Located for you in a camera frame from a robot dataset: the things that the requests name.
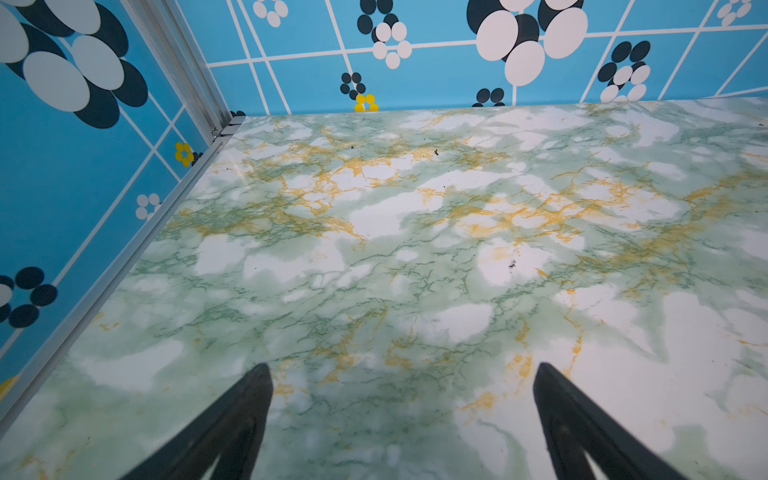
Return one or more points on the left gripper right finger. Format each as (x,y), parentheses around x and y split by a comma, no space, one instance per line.
(577,432)

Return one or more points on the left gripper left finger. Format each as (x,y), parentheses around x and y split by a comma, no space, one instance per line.
(224,439)

